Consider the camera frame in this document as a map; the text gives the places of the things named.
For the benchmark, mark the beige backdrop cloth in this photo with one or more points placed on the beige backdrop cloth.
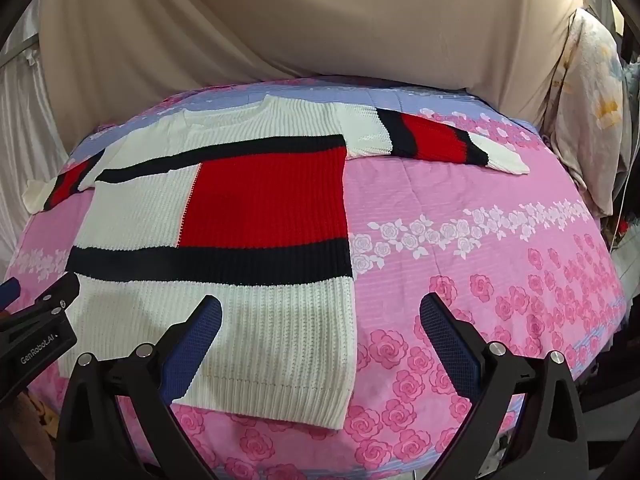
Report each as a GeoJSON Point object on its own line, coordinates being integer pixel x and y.
{"type": "Point", "coordinates": [310, 25]}

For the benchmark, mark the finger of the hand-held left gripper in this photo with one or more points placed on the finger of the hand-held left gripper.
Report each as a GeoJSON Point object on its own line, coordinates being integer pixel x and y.
{"type": "Point", "coordinates": [7, 292]}
{"type": "Point", "coordinates": [50, 300]}

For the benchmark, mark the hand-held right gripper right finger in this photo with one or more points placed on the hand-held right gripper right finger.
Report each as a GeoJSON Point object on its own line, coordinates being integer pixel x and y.
{"type": "Point", "coordinates": [445, 340]}

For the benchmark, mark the pink floral bed sheet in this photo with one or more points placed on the pink floral bed sheet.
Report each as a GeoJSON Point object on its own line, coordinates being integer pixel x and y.
{"type": "Point", "coordinates": [450, 240]}

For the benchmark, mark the white satin curtain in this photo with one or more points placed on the white satin curtain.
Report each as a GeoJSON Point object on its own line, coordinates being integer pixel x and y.
{"type": "Point", "coordinates": [25, 135]}

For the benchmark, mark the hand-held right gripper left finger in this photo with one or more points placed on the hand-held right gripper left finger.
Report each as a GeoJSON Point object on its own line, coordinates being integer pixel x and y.
{"type": "Point", "coordinates": [199, 341]}

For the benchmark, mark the white red navy knit sweater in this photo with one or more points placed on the white red navy knit sweater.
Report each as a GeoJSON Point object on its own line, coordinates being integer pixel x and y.
{"type": "Point", "coordinates": [250, 200]}

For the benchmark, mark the pale floral hanging cloth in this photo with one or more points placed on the pale floral hanging cloth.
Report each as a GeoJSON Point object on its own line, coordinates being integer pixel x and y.
{"type": "Point", "coordinates": [585, 110]}

